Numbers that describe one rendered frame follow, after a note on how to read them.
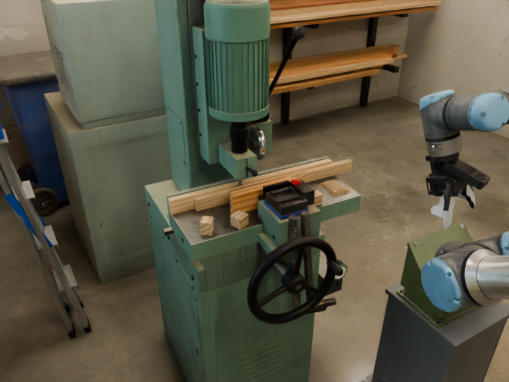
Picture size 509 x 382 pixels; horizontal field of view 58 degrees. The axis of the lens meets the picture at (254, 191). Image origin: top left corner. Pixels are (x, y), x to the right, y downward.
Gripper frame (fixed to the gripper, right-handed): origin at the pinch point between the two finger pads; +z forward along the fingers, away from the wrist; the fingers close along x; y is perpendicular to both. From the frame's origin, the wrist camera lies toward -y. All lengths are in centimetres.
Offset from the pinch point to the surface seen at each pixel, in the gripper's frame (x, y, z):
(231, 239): 51, 42, -11
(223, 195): 42, 53, -21
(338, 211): 12.9, 34.8, -4.3
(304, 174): 13, 47, -17
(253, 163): 34, 44, -29
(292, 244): 45, 21, -11
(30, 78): 46, 218, -81
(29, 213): 86, 126, -26
